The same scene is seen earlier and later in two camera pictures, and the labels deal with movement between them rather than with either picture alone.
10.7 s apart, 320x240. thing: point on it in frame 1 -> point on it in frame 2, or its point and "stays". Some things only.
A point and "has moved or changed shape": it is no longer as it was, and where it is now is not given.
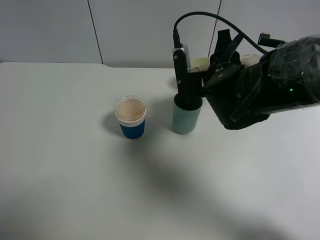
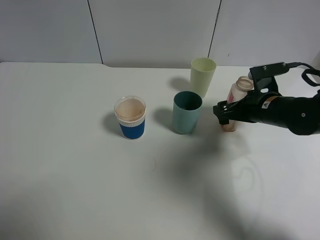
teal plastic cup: x=186 y=112 stays
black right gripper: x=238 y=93 -> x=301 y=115
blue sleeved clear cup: x=130 y=111 stays
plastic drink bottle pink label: x=249 y=60 has moved or changed shape
